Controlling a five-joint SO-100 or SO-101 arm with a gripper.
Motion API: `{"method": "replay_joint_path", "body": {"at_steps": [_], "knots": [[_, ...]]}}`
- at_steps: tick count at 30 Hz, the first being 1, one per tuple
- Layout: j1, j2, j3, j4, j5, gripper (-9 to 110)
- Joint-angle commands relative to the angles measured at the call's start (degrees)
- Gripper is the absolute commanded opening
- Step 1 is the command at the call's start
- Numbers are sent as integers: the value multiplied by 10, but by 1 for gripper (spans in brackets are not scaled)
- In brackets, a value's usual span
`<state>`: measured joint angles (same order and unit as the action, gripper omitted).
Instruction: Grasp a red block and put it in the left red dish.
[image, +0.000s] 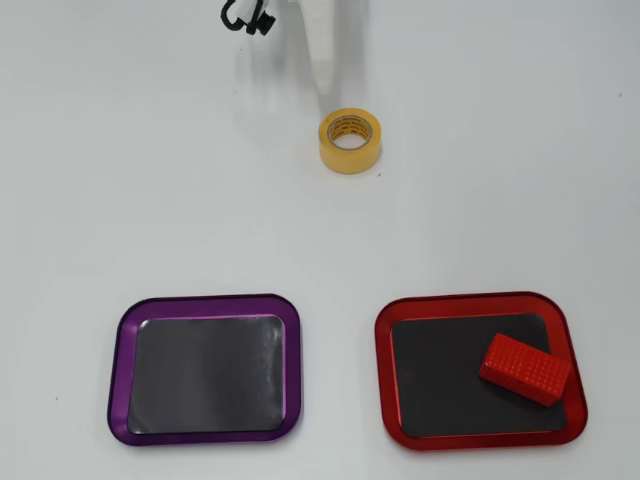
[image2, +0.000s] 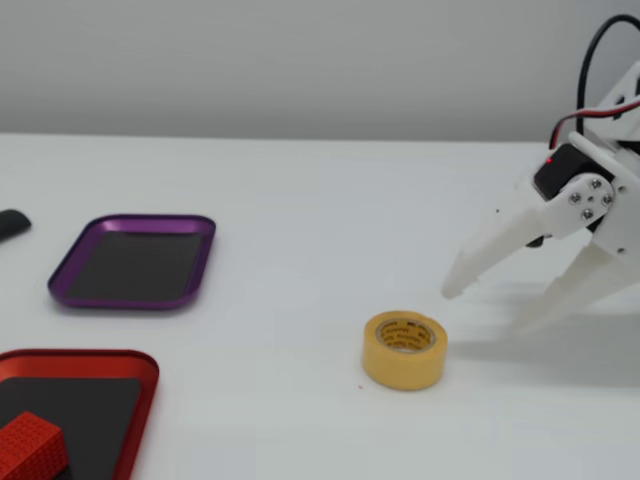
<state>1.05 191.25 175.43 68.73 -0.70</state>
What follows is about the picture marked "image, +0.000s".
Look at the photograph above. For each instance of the red metal dish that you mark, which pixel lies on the red metal dish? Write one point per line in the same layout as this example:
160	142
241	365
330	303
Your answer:
435	375

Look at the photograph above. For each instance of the purple metal dish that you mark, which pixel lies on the purple metal dish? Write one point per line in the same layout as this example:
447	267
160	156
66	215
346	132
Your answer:
205	372

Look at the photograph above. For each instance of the yellow masking tape roll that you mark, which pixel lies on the yellow masking tape roll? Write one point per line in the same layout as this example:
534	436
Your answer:
350	156

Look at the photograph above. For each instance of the red studded block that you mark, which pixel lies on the red studded block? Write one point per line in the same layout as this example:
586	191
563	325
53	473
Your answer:
525	370

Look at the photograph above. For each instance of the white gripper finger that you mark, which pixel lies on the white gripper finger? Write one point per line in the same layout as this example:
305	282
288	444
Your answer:
321	45

